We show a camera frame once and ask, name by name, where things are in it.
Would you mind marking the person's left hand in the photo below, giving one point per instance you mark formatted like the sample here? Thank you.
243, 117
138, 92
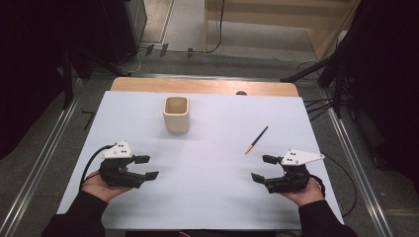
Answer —
99, 192

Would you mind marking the metal floor rail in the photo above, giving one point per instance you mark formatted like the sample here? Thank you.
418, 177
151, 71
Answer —
39, 164
357, 164

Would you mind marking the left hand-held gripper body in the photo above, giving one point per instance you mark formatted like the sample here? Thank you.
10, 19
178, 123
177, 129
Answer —
117, 171

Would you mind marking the cream square cup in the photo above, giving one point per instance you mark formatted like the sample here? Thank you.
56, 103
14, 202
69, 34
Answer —
176, 123

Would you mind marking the black pen with gold tip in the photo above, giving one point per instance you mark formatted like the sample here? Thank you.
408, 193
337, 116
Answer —
258, 137

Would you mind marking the white table board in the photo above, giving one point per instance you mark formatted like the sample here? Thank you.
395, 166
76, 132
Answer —
210, 171

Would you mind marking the small dark round knob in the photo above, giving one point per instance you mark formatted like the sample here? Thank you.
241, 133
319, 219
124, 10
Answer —
241, 93

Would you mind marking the dark curtain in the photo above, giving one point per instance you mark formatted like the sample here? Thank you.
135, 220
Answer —
33, 65
388, 82

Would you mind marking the dark cabinet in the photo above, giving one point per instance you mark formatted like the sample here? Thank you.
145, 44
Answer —
122, 26

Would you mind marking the person's right hand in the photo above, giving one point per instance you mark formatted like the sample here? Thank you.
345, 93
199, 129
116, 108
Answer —
306, 197

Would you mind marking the black metal stand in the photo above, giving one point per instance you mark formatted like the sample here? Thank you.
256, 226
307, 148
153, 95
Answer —
67, 79
337, 89

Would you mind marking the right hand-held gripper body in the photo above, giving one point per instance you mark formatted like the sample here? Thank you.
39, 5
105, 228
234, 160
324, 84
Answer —
290, 179

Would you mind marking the light wooden shelf unit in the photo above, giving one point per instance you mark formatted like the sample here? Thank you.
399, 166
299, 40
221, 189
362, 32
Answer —
273, 19

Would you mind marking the wooden table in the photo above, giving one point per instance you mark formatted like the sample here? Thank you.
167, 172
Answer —
197, 86

